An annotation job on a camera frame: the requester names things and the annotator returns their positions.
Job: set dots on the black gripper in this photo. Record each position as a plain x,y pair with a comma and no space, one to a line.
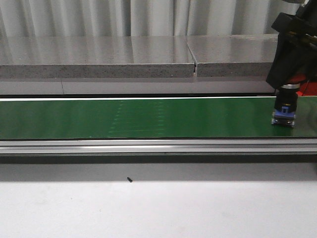
296,47

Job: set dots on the red plastic tray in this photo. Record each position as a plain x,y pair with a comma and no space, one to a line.
308,89

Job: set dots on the grey stone countertop slab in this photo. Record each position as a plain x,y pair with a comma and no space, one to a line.
136,57

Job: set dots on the green conveyor belt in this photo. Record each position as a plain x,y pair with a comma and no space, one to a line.
101,118

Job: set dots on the white pleated curtain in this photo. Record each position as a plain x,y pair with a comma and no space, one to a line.
139,17

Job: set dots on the aluminium conveyor frame rail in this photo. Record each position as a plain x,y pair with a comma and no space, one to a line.
237,145

